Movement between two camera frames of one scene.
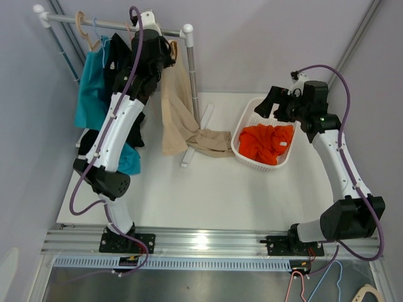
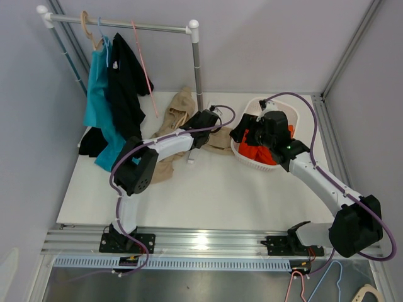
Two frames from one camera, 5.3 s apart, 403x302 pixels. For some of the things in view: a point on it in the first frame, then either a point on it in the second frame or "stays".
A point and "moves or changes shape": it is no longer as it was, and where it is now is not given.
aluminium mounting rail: [199, 243] stays
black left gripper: [167, 60] -> [194, 118]
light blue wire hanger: [103, 41] moves or changes shape
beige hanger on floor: [367, 287] stays
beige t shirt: [180, 129] moves or changes shape
